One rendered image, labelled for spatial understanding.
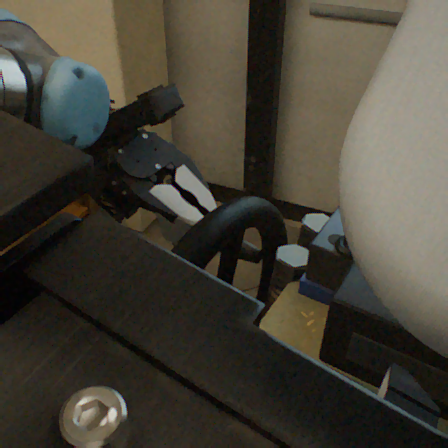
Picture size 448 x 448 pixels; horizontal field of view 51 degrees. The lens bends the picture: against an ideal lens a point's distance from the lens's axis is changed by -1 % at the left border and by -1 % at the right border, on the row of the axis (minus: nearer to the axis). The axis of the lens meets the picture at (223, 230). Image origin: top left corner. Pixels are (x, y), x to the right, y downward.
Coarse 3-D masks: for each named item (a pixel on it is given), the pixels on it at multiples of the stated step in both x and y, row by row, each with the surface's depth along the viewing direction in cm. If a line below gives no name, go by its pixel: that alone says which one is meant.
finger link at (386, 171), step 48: (432, 0) 3; (432, 48) 3; (384, 96) 3; (432, 96) 3; (384, 144) 3; (432, 144) 3; (384, 192) 3; (432, 192) 3; (384, 240) 3; (432, 240) 3; (384, 288) 3; (432, 288) 3; (432, 336) 3
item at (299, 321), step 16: (288, 288) 30; (272, 304) 29; (288, 304) 29; (304, 304) 29; (320, 304) 29; (272, 320) 28; (288, 320) 28; (304, 320) 28; (320, 320) 28; (288, 336) 27; (304, 336) 27; (320, 336) 27; (304, 352) 26; (368, 384) 25
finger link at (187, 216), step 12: (156, 192) 50; (168, 192) 51; (168, 204) 50; (180, 204) 51; (156, 216) 53; (180, 216) 50; (192, 216) 50; (168, 228) 53; (180, 228) 51; (168, 240) 54
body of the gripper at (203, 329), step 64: (0, 128) 4; (0, 192) 3; (64, 192) 4; (0, 256) 4; (64, 256) 4; (128, 256) 4; (0, 320) 4; (64, 320) 4; (128, 320) 4; (192, 320) 4; (256, 320) 4; (0, 384) 4; (64, 384) 4; (128, 384) 4; (192, 384) 4; (256, 384) 4; (320, 384) 4
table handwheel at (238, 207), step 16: (224, 208) 38; (240, 208) 39; (256, 208) 40; (272, 208) 44; (208, 224) 36; (224, 224) 36; (240, 224) 38; (256, 224) 41; (272, 224) 45; (192, 240) 35; (208, 240) 35; (224, 240) 36; (240, 240) 41; (272, 240) 48; (192, 256) 34; (208, 256) 35; (224, 256) 41; (272, 256) 51; (224, 272) 42
